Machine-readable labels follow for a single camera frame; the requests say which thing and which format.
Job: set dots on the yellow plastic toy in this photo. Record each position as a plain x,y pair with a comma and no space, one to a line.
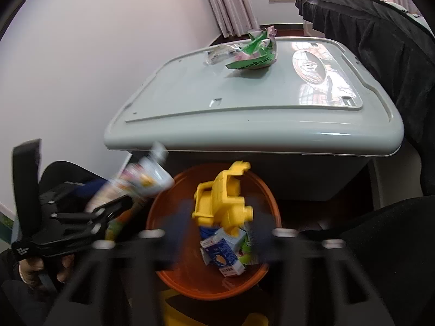
221,203

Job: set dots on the clear plastic wrapper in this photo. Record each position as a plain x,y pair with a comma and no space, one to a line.
217,54

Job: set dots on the person's left hand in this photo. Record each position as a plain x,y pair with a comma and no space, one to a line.
66,266

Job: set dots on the dark bed cover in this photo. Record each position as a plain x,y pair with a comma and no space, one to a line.
373,40

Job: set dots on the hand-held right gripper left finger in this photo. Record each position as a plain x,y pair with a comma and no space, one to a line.
136,261

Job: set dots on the green crumpled bag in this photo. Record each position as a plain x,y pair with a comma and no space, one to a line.
255,51

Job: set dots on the blue and white carton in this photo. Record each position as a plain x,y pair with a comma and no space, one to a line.
221,254

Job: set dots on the person's dark trouser leg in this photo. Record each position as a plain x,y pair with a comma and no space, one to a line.
390,261

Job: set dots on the grey plastic storage box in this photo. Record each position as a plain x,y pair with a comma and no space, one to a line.
255,102

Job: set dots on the green and pink box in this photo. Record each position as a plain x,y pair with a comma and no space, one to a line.
248,248

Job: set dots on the silver and orange snack bag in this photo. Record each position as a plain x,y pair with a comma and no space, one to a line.
142,180

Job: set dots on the orange plastic basin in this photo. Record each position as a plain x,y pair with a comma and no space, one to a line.
190,278

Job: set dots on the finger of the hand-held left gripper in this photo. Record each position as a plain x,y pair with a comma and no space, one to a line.
115,207

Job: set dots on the pink patterned curtain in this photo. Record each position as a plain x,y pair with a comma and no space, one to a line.
231,3

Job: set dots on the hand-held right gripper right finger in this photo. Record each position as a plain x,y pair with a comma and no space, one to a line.
299,261

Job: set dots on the yellow plastic stool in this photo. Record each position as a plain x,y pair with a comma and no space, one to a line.
175,312

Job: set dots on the person's left forearm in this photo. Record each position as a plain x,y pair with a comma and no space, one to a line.
13,298

